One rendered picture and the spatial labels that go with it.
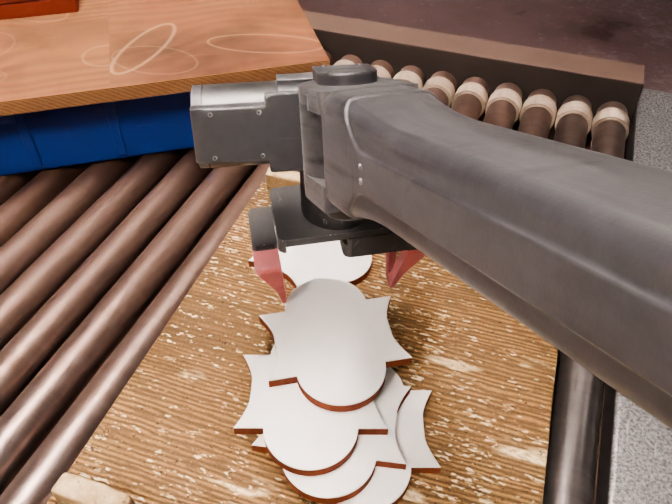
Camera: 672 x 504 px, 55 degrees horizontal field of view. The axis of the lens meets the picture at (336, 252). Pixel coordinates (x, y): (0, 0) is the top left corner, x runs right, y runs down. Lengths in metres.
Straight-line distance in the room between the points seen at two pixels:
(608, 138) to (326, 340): 0.53
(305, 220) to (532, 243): 0.33
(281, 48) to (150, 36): 0.17
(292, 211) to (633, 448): 0.34
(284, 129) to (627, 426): 0.38
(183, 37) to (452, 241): 0.67
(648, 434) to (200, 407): 0.38
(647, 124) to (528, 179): 0.80
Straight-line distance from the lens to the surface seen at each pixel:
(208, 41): 0.84
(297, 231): 0.49
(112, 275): 0.73
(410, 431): 0.53
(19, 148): 0.86
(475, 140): 0.25
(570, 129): 0.93
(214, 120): 0.42
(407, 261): 0.53
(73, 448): 0.59
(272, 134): 0.42
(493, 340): 0.61
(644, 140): 0.96
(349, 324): 0.55
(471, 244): 0.21
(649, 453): 0.61
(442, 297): 0.63
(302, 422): 0.51
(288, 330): 0.55
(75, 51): 0.86
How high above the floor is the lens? 1.40
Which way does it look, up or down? 44 degrees down
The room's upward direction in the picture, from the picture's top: straight up
